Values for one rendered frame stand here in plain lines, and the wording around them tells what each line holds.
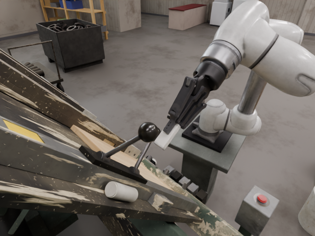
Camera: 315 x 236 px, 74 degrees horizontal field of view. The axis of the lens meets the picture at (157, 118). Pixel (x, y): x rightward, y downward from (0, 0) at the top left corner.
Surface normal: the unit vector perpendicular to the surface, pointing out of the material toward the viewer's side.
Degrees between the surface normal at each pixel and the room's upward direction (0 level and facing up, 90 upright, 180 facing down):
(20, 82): 90
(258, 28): 48
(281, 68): 83
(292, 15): 90
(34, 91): 90
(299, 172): 0
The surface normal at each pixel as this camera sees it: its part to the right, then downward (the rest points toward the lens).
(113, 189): -0.40, -0.44
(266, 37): 0.03, -0.08
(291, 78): -0.38, 0.58
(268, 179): 0.01, -0.82
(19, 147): 0.70, 0.41
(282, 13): -0.57, 0.47
